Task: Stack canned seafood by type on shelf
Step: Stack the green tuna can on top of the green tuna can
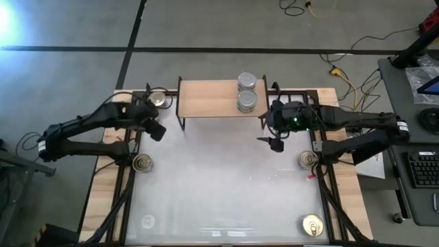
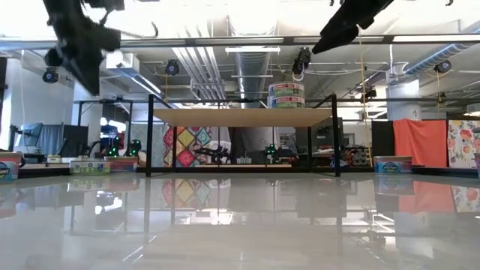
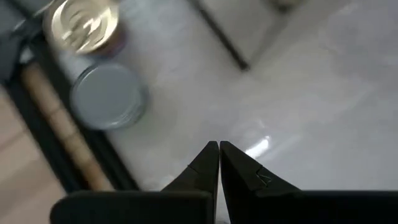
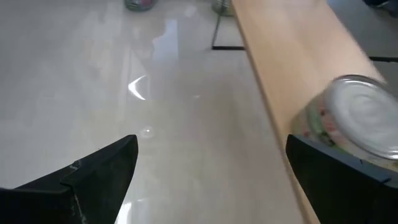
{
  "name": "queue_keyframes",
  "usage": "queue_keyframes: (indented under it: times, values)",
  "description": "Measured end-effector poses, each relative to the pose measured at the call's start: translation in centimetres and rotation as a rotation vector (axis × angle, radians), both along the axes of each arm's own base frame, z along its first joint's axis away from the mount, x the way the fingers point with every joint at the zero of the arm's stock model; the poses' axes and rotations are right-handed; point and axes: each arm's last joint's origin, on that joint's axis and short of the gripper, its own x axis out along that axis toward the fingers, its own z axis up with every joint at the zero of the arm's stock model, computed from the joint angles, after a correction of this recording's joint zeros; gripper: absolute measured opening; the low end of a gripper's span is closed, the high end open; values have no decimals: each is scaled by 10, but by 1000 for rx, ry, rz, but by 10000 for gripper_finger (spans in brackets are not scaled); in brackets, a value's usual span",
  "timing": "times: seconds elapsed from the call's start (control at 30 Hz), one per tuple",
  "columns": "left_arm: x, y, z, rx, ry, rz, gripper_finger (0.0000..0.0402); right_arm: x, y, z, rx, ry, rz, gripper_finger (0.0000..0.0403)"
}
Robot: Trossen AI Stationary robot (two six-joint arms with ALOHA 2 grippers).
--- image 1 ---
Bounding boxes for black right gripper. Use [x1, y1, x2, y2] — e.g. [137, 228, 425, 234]
[256, 106, 311, 154]

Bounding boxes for white paper sheet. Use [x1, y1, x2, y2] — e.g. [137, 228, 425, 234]
[356, 150, 387, 180]

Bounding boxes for grey desk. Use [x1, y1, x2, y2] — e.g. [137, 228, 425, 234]
[377, 56, 439, 227]

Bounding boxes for grey side table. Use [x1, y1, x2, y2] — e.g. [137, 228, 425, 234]
[0, 150, 56, 247]

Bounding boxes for black bag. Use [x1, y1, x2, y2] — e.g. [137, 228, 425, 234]
[34, 222, 80, 247]

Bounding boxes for black keyboard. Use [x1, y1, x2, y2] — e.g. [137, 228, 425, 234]
[407, 150, 439, 189]

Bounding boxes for clear plastic bag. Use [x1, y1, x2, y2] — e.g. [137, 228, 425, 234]
[404, 64, 439, 106]

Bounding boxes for black stand pole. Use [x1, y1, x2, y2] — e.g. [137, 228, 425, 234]
[390, 32, 439, 69]

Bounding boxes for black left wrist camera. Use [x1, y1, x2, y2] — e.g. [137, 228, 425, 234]
[139, 102, 159, 117]

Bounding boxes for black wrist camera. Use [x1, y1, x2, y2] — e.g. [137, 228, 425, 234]
[139, 102, 159, 117]
[274, 100, 300, 116]

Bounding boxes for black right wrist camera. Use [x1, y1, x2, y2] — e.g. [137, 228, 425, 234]
[274, 100, 300, 116]

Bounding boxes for wooden shelf with black frame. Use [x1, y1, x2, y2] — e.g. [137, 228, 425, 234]
[175, 75, 270, 131]

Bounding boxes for black aluminium table frame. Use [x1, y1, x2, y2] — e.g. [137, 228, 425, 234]
[78, 87, 375, 247]

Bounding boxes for yellow floor cable with plug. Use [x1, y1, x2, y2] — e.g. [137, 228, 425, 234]
[329, 67, 359, 110]

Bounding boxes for black cable coil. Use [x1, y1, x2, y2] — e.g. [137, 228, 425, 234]
[417, 108, 439, 135]

